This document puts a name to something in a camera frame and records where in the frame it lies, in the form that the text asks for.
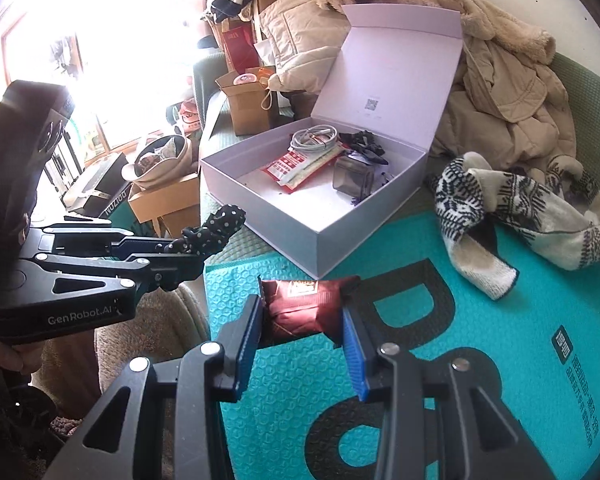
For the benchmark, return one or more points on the stacked cardboard boxes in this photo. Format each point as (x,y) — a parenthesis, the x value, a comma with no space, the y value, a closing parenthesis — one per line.
(170,205)

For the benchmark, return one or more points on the grey translucent case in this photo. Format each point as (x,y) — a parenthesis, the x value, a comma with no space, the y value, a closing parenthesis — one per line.
(352,177)

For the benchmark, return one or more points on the teal bubble mailer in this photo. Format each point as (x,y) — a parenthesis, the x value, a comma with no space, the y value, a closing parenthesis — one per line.
(290,400)

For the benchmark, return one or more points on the teal black box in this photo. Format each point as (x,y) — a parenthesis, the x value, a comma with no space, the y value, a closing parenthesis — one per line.
(117,205)

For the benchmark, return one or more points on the small open cardboard box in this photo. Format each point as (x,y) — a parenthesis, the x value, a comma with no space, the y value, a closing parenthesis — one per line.
(247,105)

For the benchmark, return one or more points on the orange packet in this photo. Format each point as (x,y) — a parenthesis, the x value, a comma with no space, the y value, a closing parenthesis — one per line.
(266,75)

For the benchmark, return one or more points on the beige puffer jacket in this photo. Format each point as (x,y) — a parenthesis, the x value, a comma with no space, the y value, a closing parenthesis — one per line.
(300,35)

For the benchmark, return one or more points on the brown fleece blanket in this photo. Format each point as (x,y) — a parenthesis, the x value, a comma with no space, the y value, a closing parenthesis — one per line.
(180,320)

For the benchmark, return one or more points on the khaki coat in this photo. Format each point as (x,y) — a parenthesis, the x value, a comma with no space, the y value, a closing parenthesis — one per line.
(505,100)

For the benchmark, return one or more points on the lavender gift box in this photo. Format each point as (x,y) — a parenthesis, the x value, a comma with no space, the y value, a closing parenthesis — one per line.
(395,60)

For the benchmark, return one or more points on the black white patterned scarf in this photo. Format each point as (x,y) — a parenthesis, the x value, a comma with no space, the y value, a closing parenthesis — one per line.
(480,195)

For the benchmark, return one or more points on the white paper sheet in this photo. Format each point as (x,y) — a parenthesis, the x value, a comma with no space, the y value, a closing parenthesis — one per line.
(264,52)

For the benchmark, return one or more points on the green sofa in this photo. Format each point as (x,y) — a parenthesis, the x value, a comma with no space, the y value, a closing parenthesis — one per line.
(595,125)

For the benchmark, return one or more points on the red box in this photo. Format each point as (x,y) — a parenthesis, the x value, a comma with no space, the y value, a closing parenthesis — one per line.
(240,50)

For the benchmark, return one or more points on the pink toy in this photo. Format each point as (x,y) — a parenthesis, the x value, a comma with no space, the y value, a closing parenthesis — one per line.
(189,115)

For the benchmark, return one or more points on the pink jar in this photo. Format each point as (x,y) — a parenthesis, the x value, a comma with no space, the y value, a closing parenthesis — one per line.
(245,79)

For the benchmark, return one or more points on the tall cardboard box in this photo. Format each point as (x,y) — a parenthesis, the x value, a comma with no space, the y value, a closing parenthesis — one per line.
(267,5)

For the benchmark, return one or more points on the person's left hand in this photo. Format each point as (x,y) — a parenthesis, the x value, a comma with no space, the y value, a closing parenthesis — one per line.
(15,357)

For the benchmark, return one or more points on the black polka dot scrunchie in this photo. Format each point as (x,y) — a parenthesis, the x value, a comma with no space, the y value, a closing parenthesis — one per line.
(220,225)

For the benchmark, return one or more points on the beige cap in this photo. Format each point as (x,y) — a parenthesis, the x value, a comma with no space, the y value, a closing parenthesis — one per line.
(155,165)

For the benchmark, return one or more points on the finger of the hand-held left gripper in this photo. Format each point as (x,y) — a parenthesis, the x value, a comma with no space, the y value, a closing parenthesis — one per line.
(125,246)
(145,270)

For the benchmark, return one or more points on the red white long snack packet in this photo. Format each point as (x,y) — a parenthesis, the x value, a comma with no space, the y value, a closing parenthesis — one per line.
(285,167)

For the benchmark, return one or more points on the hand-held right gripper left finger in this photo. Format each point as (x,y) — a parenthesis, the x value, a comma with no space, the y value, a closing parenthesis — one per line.
(237,345)

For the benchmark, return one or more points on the dark red sachet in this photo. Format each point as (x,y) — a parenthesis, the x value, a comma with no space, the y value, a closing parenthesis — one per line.
(300,310)

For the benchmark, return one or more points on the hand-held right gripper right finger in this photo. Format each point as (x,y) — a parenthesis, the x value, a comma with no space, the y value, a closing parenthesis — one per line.
(355,355)

